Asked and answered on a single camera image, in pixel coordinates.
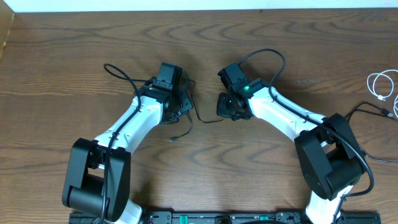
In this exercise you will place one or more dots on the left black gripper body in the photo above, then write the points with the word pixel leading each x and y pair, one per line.
pixel 186 104

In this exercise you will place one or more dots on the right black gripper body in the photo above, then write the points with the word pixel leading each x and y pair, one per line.
pixel 224 106

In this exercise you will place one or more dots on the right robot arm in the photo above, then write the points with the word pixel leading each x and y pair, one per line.
pixel 330 158

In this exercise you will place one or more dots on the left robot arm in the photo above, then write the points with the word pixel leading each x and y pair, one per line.
pixel 97 183

